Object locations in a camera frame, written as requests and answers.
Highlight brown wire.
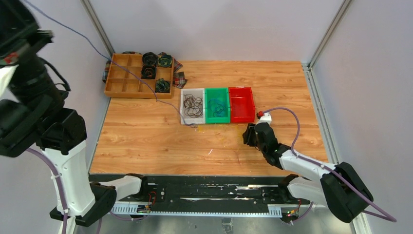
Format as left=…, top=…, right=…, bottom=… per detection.
left=183, top=94, right=204, bottom=118

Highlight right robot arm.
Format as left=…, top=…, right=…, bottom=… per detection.
left=243, top=122, right=374, bottom=223

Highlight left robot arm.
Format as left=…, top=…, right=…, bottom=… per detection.
left=0, top=0, right=149, bottom=227

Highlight red plastic bin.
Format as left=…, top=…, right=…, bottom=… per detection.
left=228, top=87, right=256, bottom=123

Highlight green plastic bin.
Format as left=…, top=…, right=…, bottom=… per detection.
left=204, top=87, right=230, bottom=124

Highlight white plastic bin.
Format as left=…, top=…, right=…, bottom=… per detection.
left=180, top=88, right=206, bottom=125

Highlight plaid cloth under tray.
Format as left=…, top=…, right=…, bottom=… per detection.
left=102, top=52, right=188, bottom=89

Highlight rolled green cloth bottom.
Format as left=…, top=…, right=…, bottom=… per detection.
left=155, top=78, right=170, bottom=93

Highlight rolled green cloth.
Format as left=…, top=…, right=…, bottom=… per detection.
left=158, top=54, right=173, bottom=68
left=155, top=78, right=170, bottom=93

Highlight rolled green cloth top right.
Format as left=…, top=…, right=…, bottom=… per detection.
left=158, top=54, right=173, bottom=68

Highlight rolled dark cloth middle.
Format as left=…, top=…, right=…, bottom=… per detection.
left=141, top=65, right=157, bottom=79

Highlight rolled dark cloth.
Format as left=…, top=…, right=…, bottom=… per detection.
left=141, top=65, right=157, bottom=79
left=142, top=52, right=158, bottom=67

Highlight rolled dark cloth top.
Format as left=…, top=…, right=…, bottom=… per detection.
left=142, top=52, right=158, bottom=67

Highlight wooden compartment tray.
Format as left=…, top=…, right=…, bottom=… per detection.
left=104, top=52, right=174, bottom=99

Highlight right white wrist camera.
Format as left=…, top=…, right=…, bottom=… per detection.
left=257, top=113, right=272, bottom=125

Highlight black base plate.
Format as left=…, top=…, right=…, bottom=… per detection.
left=117, top=175, right=311, bottom=214

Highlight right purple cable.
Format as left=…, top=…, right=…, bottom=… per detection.
left=263, top=107, right=397, bottom=224

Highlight purple cable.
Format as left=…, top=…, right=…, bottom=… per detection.
left=263, top=107, right=397, bottom=224
left=25, top=148, right=149, bottom=234

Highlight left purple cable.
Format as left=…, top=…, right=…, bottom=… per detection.
left=25, top=148, right=149, bottom=234

